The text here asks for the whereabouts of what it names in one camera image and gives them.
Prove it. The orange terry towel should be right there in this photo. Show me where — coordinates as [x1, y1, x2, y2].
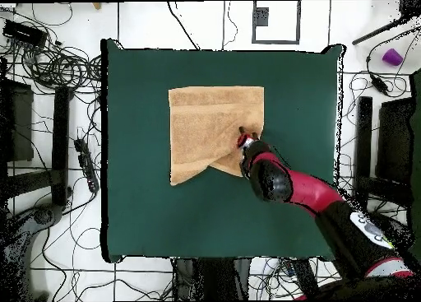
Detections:
[168, 85, 265, 187]

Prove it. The black upright bar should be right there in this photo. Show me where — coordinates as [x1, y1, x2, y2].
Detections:
[52, 86, 72, 207]
[353, 95, 373, 212]

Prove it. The dark green table cloth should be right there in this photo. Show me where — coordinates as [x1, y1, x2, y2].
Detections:
[99, 38, 346, 263]

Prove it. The black power adapter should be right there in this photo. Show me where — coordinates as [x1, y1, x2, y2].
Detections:
[369, 72, 391, 95]

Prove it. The black floor panel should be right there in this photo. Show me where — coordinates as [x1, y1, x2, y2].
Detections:
[0, 79, 34, 163]
[376, 97, 415, 184]

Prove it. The black power strip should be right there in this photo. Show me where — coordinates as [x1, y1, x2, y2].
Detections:
[73, 137, 100, 193]
[290, 258, 319, 296]

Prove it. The purple cup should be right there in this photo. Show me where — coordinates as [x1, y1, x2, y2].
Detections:
[382, 48, 405, 67]

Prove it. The black rod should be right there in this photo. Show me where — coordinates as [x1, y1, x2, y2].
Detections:
[351, 15, 405, 46]

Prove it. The black tripod base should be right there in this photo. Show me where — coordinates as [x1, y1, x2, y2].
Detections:
[9, 204, 65, 247]

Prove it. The black box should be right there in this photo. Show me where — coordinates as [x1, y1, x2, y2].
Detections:
[3, 19, 49, 48]

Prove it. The grey floor frame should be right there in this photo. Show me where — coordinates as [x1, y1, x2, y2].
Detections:
[252, 0, 301, 45]

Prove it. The tangle of black cables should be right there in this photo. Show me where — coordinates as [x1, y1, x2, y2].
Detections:
[249, 258, 340, 298]
[6, 5, 103, 91]

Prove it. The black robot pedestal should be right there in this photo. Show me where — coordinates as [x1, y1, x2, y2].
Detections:
[172, 257, 252, 301]

